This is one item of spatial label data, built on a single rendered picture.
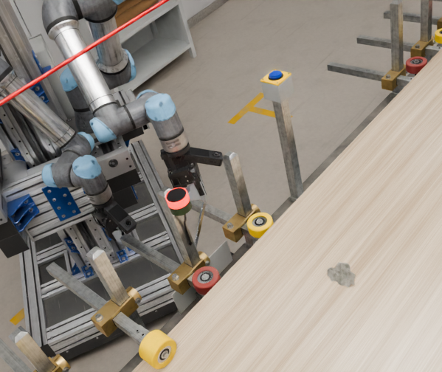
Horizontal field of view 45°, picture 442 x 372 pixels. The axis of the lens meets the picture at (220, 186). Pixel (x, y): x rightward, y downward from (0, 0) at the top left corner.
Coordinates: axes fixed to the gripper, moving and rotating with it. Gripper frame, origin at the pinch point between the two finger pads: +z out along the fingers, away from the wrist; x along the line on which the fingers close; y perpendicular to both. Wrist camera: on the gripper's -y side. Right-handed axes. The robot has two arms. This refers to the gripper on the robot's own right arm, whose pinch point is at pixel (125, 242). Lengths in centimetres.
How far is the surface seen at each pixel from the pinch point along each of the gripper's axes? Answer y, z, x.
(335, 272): -71, -10, -20
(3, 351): -14, -14, 50
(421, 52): -34, -1, -145
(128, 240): -4.1, -3.7, 0.4
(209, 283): -44.0, -9.5, 1.3
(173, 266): -25.8, -4.4, 0.3
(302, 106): 69, 84, -188
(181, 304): -29.0, 8.2, 4.5
